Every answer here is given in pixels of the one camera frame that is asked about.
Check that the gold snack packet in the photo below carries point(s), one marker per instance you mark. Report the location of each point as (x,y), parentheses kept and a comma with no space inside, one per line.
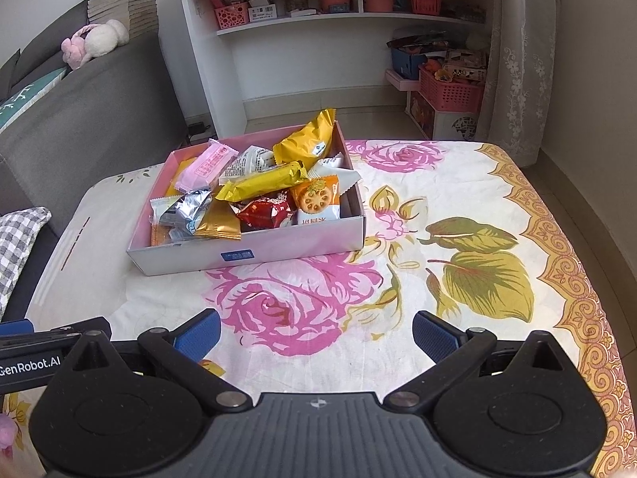
(219,221)

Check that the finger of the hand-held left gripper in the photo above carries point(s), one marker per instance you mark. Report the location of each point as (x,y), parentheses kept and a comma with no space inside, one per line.
(74,326)
(17,327)

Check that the silver snack packet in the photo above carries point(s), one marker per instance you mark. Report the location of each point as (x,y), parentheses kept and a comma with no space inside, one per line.
(189,209)

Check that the pink tray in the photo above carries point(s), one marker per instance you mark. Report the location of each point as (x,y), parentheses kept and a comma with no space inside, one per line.
(400,81)

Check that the printed cardboard box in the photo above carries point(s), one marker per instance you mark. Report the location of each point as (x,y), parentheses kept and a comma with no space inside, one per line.
(465,65)

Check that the pink perforated basket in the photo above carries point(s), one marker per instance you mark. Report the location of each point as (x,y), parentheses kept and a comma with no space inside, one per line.
(231,16)

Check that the floral tablecloth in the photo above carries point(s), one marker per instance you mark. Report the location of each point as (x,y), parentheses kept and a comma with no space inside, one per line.
(448,184)

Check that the small red basket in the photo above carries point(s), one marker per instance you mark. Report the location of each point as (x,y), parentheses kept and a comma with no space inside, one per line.
(426,4)

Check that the small blue box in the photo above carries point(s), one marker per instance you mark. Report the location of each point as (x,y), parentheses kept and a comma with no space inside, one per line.
(340,8)

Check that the pink cardboard box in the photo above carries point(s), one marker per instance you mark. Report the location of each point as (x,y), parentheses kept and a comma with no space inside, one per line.
(298,249)

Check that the yellow blue-label snack packet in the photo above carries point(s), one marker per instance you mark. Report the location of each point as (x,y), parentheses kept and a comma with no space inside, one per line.
(263,179)

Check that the white printed storage box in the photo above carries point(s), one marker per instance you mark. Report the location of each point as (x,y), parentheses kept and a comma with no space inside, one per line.
(438,122)

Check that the blue storage box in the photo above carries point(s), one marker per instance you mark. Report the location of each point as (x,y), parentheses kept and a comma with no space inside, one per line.
(405,64)

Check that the white shelf unit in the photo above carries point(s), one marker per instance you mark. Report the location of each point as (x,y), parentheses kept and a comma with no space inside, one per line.
(231,74)

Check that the pink white plush toy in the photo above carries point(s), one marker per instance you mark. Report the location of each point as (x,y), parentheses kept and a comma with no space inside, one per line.
(107,37)

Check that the dark grey cushion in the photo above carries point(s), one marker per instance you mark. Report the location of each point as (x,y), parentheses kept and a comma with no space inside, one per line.
(45,50)

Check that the teal cushion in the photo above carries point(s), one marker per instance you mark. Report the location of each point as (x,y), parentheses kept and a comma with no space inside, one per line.
(25,99)

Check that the white pecan packet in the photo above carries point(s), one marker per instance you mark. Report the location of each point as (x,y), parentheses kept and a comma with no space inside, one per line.
(348,178)
(249,159)

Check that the lace curtain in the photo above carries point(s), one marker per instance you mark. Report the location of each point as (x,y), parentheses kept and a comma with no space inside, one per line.
(517,69)

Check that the grey sofa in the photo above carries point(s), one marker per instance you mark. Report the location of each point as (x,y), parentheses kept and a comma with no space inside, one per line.
(99,109)

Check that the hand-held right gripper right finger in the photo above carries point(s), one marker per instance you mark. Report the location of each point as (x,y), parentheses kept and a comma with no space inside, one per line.
(435,336)

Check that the clear biscuit packet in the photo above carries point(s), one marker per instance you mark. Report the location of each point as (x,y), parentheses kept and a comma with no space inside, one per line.
(157,236)

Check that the checked grey cushion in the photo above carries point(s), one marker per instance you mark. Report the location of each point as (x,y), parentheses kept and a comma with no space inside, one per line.
(20,249)

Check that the red patterned candy packet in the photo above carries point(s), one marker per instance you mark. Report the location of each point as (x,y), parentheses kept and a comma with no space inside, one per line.
(263,214)

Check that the white labelled box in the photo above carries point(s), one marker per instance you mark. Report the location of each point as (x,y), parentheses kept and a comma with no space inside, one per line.
(262,12)

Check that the large pink basket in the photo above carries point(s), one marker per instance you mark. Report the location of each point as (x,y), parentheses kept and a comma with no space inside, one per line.
(450,92)

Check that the orange cracker packet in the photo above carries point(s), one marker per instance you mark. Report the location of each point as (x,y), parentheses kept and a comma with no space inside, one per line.
(316,201)

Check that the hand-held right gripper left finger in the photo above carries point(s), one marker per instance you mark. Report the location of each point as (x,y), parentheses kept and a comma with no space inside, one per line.
(196,334)

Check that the stack of books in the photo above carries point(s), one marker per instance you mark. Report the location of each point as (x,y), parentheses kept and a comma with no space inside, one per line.
(119,5)

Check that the white green snack packet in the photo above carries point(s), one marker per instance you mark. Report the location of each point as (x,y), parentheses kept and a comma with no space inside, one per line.
(158,209)

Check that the pink snack packet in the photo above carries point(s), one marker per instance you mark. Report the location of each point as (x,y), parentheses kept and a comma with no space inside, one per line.
(204,167)

